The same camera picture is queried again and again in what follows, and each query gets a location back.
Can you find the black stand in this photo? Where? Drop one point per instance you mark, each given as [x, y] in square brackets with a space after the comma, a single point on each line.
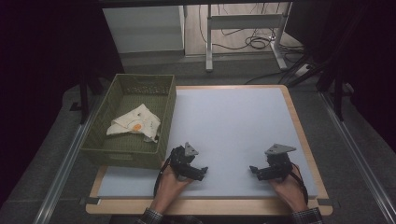
[337, 93]
[83, 99]

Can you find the grey metal desk frame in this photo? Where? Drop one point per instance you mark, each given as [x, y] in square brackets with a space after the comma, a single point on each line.
[243, 21]

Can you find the metal floor rail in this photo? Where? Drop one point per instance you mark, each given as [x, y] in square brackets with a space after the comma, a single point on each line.
[358, 155]
[62, 171]

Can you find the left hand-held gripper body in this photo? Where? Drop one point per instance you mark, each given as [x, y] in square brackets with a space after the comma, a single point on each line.
[180, 160]

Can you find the cream printed cloth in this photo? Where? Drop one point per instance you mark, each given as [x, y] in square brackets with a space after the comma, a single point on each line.
[137, 121]

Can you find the wooden table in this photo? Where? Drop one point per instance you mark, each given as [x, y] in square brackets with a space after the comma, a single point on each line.
[218, 207]

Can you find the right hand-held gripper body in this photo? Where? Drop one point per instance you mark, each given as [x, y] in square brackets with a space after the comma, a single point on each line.
[280, 165]

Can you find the white cabinet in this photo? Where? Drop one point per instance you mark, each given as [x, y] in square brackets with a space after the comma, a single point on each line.
[143, 29]

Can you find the white power strip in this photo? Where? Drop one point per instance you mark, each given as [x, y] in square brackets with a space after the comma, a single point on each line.
[302, 70]

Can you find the person's left hand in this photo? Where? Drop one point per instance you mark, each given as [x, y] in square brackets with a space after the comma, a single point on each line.
[169, 189]

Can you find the green plastic basket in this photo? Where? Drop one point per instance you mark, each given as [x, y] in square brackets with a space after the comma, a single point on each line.
[130, 146]

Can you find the person's right hand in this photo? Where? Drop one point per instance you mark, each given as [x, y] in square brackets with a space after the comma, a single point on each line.
[292, 189]

